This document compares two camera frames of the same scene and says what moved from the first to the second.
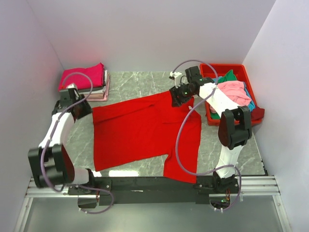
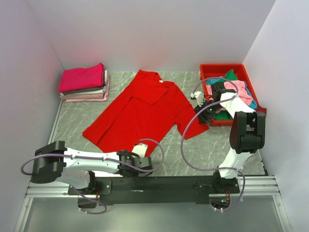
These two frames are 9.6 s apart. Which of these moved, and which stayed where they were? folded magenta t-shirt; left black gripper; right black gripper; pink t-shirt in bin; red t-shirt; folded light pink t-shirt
Moved: right black gripper; red t-shirt; left black gripper
Stayed: folded magenta t-shirt; folded light pink t-shirt; pink t-shirt in bin
